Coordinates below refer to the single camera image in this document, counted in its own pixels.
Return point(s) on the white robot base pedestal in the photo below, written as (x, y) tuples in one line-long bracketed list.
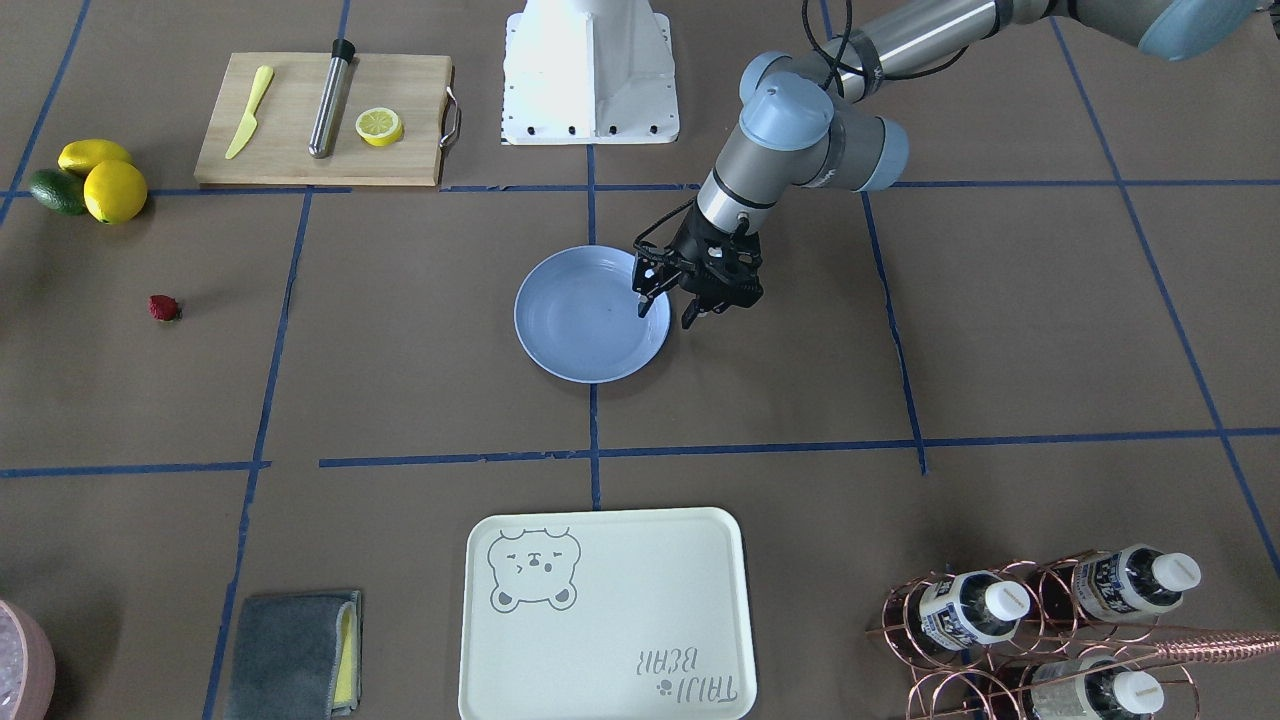
[(589, 73)]

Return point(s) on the yellow lemon near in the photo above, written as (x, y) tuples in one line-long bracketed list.
[(115, 192)]

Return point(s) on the dark tea bottle three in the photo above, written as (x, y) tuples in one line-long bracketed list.
[(1095, 687)]

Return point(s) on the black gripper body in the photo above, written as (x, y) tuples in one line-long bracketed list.
[(688, 247)]

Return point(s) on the red strawberry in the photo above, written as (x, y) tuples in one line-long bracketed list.
[(164, 308)]

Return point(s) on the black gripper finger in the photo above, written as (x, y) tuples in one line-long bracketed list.
[(649, 286), (695, 310)]

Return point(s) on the copper wire bottle rack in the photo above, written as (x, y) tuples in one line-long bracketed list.
[(989, 682)]

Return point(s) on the yellow lemon far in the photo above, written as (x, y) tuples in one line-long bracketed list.
[(81, 156)]

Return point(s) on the green lime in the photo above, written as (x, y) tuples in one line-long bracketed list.
[(58, 191)]

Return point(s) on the steel knife sharpener rod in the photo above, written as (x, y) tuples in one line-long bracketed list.
[(322, 138)]

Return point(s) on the dark tea bottle two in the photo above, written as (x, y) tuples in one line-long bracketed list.
[(1139, 582)]

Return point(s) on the grey folded cloth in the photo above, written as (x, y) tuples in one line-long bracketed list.
[(297, 656)]

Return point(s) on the light blue plate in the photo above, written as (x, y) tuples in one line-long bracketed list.
[(577, 316)]

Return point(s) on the cream bear tray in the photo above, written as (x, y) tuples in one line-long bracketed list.
[(630, 614)]

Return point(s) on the dark tea bottle one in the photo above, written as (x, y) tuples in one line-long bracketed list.
[(973, 609)]

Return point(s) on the yellow lemon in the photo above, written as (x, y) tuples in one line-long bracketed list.
[(81, 156), (115, 192)]

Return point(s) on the pink bowl of ice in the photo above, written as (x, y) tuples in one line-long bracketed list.
[(29, 666)]

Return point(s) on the yellow plastic knife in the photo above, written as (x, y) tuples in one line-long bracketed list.
[(248, 123)]

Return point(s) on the lemon half slice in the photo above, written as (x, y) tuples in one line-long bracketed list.
[(379, 127)]

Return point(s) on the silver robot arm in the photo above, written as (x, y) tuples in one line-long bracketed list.
[(799, 124)]

